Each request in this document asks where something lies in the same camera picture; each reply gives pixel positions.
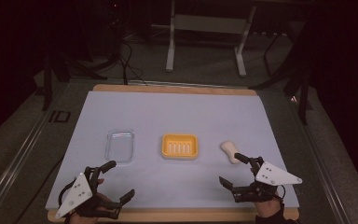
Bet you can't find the black floor cable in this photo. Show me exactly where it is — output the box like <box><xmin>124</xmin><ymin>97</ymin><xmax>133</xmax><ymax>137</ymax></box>
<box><xmin>117</xmin><ymin>39</ymin><xmax>149</xmax><ymax>86</ymax></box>

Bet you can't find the light blue table mat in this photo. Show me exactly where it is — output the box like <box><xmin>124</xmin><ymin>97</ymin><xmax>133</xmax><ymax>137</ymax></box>
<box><xmin>45</xmin><ymin>90</ymin><xmax>300</xmax><ymax>211</ymax></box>

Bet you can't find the black floor bracket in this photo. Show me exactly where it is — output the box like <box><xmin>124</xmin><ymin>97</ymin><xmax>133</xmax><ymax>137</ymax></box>
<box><xmin>48</xmin><ymin>110</ymin><xmax>72</xmax><ymax>123</ymax></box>

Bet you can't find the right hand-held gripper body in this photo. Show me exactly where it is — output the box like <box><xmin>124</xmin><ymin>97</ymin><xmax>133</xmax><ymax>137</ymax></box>
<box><xmin>231</xmin><ymin>156</ymin><xmax>304</xmax><ymax>205</ymax></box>

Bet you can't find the metal floor rail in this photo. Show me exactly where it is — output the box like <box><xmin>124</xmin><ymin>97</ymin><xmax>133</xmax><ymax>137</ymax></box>
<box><xmin>287</xmin><ymin>92</ymin><xmax>353</xmax><ymax>224</ymax></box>
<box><xmin>0</xmin><ymin>88</ymin><xmax>66</xmax><ymax>224</ymax></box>

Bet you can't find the person's right hand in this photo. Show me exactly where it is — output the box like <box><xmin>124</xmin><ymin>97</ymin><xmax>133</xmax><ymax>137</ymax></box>
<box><xmin>255</xmin><ymin>199</ymin><xmax>283</xmax><ymax>219</ymax></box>

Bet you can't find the person's left hand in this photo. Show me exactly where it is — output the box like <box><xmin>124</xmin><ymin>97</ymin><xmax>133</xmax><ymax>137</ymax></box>
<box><xmin>69</xmin><ymin>177</ymin><xmax>115</xmax><ymax>224</ymax></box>

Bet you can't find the black tripod stand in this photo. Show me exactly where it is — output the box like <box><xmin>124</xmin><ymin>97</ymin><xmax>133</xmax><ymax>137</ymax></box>
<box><xmin>249</xmin><ymin>29</ymin><xmax>314</xmax><ymax>126</ymax></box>
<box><xmin>40</xmin><ymin>50</ymin><xmax>108</xmax><ymax>112</ymax></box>

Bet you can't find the white metal stand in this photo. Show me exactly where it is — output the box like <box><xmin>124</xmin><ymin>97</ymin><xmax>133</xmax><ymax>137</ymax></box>
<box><xmin>165</xmin><ymin>0</ymin><xmax>257</xmax><ymax>78</ymax></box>

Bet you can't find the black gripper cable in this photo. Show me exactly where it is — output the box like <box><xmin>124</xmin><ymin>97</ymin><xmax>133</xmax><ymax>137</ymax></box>
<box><xmin>57</xmin><ymin>180</ymin><xmax>77</xmax><ymax>207</ymax></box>
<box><xmin>276</xmin><ymin>184</ymin><xmax>287</xmax><ymax>203</ymax></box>

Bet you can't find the clear plastic container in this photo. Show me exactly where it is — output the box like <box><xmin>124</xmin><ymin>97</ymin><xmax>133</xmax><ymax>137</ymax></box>
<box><xmin>104</xmin><ymin>129</ymin><xmax>135</xmax><ymax>164</ymax></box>

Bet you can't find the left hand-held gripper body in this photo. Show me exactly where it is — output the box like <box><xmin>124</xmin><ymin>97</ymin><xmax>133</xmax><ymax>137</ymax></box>
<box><xmin>54</xmin><ymin>166</ymin><xmax>122</xmax><ymax>220</ymax></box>

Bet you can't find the yellow soap dish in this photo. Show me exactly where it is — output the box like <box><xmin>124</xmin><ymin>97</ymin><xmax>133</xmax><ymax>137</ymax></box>
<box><xmin>160</xmin><ymin>133</ymin><xmax>200</xmax><ymax>161</ymax></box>

